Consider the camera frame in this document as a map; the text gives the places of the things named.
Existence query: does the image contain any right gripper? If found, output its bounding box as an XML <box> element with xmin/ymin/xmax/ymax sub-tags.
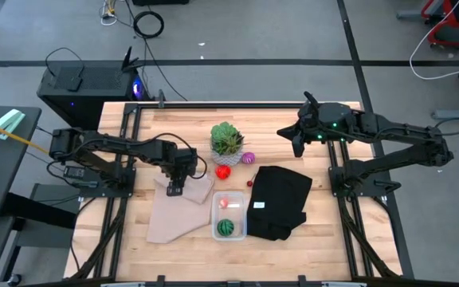
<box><xmin>276</xmin><ymin>102</ymin><xmax>354</xmax><ymax>158</ymax></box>

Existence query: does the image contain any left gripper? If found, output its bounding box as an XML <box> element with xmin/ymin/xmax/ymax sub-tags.
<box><xmin>159</xmin><ymin>141</ymin><xmax>198</xmax><ymax>197</ymax></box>

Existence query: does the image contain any green toy watermelon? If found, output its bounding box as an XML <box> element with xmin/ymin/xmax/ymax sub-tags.
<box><xmin>216</xmin><ymin>218</ymin><xmax>235</xmax><ymax>238</ymax></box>

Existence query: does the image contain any clear plastic tupperware container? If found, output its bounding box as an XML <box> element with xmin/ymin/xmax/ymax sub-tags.
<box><xmin>211</xmin><ymin>191</ymin><xmax>248</xmax><ymax>242</ymax></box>

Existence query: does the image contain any beige cloth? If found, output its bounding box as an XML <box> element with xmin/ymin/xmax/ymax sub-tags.
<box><xmin>145</xmin><ymin>171</ymin><xmax>216</xmax><ymax>245</ymax></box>

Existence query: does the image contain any black cloth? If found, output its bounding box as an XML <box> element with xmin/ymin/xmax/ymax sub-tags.
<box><xmin>246</xmin><ymin>165</ymin><xmax>314</xmax><ymax>242</ymax></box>

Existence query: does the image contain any potted succulent plant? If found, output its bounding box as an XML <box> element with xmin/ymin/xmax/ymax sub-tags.
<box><xmin>209</xmin><ymin>121</ymin><xmax>250</xmax><ymax>167</ymax></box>

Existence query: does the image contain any black power brick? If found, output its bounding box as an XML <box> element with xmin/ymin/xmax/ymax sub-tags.
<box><xmin>62</xmin><ymin>165</ymin><xmax>87</xmax><ymax>180</ymax></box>

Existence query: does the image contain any black computer tower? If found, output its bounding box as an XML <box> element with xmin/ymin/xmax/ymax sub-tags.
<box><xmin>37</xmin><ymin>59</ymin><xmax>151</xmax><ymax>131</ymax></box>

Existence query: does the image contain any black wifi antenna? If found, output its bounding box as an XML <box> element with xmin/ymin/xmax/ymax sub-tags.
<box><xmin>120</xmin><ymin>45</ymin><xmax>145</xmax><ymax>73</ymax></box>

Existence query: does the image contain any small black adapter box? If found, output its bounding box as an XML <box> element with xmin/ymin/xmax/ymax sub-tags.
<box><xmin>65</xmin><ymin>75</ymin><xmax>84</xmax><ymax>92</ymax></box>

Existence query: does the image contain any grey metal floor foot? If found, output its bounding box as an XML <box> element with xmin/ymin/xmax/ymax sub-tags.
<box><xmin>431</xmin><ymin>106</ymin><xmax>459</xmax><ymax>121</ymax></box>

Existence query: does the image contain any mint green stapler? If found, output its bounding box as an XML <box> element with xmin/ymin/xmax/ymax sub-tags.
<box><xmin>0</xmin><ymin>108</ymin><xmax>26</xmax><ymax>141</ymax></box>

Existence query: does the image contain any red and black cart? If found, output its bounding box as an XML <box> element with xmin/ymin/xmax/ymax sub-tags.
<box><xmin>396</xmin><ymin>0</ymin><xmax>459</xmax><ymax>51</ymax></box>

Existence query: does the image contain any black aluminium table frame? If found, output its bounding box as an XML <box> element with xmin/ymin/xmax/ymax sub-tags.
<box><xmin>69</xmin><ymin>100</ymin><xmax>404</xmax><ymax>287</ymax></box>

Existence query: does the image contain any black desk leg frame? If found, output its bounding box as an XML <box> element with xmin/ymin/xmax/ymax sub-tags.
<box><xmin>0</xmin><ymin>183</ymin><xmax>81</xmax><ymax>287</ymax></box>

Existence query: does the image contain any white floor cable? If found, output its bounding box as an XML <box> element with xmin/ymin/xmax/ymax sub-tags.
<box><xmin>408</xmin><ymin>0</ymin><xmax>459</xmax><ymax>81</ymax></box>

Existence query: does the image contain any yellow strap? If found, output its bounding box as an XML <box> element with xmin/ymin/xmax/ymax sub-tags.
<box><xmin>0</xmin><ymin>116</ymin><xmax>51</xmax><ymax>155</ymax></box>

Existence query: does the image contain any coiled black cable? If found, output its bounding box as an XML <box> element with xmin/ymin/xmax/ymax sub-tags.
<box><xmin>125</xmin><ymin>0</ymin><xmax>189</xmax><ymax>103</ymax></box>

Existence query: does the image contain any thin black cable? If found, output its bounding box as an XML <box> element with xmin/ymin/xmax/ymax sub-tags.
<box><xmin>44</xmin><ymin>46</ymin><xmax>86</xmax><ymax>80</ymax></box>

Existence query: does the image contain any white cable bundle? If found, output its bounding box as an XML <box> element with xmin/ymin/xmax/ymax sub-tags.
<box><xmin>100</xmin><ymin>0</ymin><xmax>119</xmax><ymax>27</ymax></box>

